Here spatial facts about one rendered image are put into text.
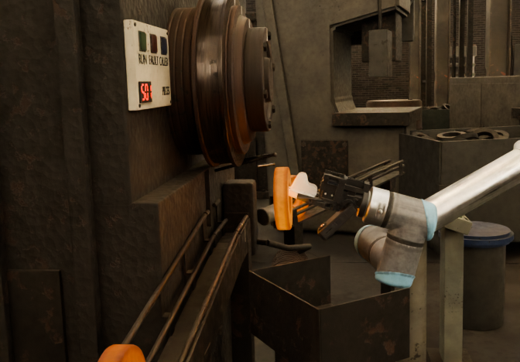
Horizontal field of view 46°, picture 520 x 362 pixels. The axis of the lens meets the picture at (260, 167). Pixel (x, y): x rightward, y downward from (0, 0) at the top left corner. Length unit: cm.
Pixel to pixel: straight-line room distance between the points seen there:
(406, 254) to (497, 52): 911
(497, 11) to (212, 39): 920
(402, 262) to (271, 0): 321
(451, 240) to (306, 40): 234
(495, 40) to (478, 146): 680
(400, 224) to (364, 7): 296
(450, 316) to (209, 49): 149
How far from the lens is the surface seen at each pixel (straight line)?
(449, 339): 254
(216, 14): 155
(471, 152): 375
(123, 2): 129
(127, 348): 90
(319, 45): 435
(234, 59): 152
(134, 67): 126
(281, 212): 143
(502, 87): 558
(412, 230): 147
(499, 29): 1052
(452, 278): 246
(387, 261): 150
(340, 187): 145
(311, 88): 436
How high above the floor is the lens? 111
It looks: 8 degrees down
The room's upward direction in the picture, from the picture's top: 2 degrees counter-clockwise
